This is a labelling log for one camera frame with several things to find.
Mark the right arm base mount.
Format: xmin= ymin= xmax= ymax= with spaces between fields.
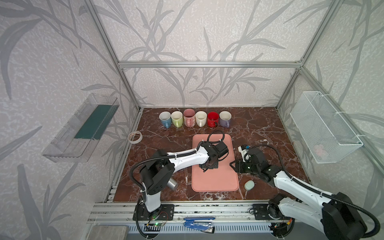
xmin=249 ymin=203 xmax=291 ymax=222

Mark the horizontal aluminium frame bar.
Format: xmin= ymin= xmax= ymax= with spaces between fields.
xmin=118 ymin=61 xmax=301 ymax=69

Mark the white tape roll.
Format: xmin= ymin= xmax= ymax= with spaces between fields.
xmin=128 ymin=131 xmax=143 ymax=145

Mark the white wire basket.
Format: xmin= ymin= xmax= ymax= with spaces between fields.
xmin=290 ymin=91 xmax=364 ymax=164

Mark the clear plastic wall shelf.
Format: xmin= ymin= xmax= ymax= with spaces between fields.
xmin=42 ymin=94 xmax=120 ymax=163

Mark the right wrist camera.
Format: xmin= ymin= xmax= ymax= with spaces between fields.
xmin=238 ymin=145 xmax=251 ymax=162

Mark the pink plastic tray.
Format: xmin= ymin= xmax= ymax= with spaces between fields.
xmin=192 ymin=134 xmax=239 ymax=192

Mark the pink mug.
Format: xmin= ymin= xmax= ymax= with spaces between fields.
xmin=183 ymin=109 xmax=196 ymax=128

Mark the pale green soap bar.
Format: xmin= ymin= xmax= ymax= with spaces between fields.
xmin=244 ymin=180 xmax=255 ymax=191

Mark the blue stapler tool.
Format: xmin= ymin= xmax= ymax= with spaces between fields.
xmin=184 ymin=217 xmax=216 ymax=234

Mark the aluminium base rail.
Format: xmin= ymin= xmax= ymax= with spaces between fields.
xmin=87 ymin=200 xmax=277 ymax=224

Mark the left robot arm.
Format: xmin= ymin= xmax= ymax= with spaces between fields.
xmin=129 ymin=130 xmax=229 ymax=213

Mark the blue flower mug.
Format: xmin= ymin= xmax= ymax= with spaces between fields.
xmin=159 ymin=112 xmax=172 ymax=129

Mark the silver spray bottle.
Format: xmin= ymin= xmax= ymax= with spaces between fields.
xmin=167 ymin=178 xmax=179 ymax=191

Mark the red mug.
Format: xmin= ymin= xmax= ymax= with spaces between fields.
xmin=207 ymin=112 xmax=220 ymax=128

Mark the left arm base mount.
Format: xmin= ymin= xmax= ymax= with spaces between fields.
xmin=133 ymin=204 xmax=175 ymax=221

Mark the purple mug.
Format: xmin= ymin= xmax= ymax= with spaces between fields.
xmin=219 ymin=111 xmax=232 ymax=128

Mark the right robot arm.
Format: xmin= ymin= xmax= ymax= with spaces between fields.
xmin=230 ymin=145 xmax=381 ymax=240

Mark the light green mug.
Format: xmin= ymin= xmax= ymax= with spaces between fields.
xmin=171 ymin=111 xmax=184 ymax=128

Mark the white mug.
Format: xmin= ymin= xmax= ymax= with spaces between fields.
xmin=195 ymin=111 xmax=208 ymax=128

